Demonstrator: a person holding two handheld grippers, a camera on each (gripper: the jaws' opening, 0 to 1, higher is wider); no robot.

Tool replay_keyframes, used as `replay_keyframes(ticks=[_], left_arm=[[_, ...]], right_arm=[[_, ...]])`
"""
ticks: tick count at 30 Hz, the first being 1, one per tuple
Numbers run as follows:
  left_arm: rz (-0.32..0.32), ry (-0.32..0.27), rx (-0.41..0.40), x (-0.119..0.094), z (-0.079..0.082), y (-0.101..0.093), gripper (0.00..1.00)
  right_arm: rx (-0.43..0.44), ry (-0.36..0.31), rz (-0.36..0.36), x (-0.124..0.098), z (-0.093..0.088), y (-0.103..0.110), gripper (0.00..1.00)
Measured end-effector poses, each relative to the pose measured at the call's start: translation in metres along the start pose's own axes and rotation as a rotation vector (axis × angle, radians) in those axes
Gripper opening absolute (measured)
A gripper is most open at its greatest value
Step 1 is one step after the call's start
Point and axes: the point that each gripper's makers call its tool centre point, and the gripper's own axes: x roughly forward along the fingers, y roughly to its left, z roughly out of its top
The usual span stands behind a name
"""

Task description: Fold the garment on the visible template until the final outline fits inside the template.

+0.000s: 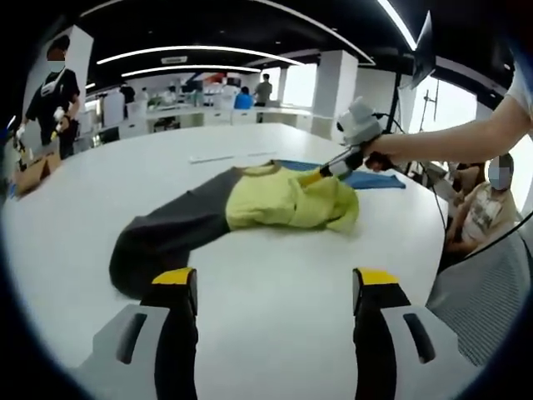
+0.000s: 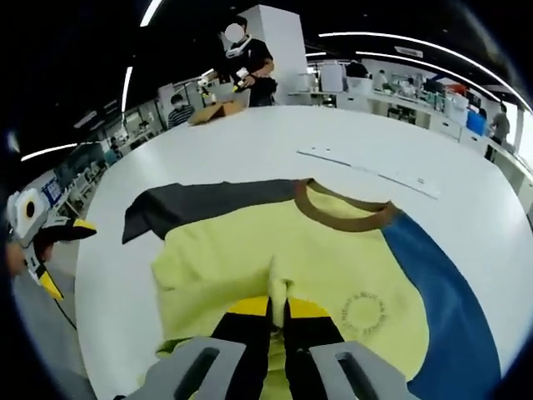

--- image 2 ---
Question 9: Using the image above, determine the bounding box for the brown cardboard box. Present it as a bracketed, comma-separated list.
[187, 98, 247, 126]

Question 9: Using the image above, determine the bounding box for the person's left hand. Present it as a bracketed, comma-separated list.
[5, 240, 29, 277]

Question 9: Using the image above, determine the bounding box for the yellow blue grey garment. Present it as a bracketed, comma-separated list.
[121, 177, 503, 400]

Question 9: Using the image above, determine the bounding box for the white template strip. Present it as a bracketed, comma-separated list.
[296, 145, 441, 200]

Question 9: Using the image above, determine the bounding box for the blue storage bin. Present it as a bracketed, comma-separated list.
[466, 108, 489, 137]

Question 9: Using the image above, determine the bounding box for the white cabinet counter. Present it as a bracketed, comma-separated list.
[366, 89, 533, 176]

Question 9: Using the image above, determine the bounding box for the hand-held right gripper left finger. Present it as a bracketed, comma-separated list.
[122, 296, 275, 400]

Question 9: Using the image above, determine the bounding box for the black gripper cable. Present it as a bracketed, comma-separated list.
[53, 296, 79, 331]

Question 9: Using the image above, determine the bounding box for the ceiling light strip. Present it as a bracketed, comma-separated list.
[318, 32, 516, 91]

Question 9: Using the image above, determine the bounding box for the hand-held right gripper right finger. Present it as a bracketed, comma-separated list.
[284, 296, 420, 400]

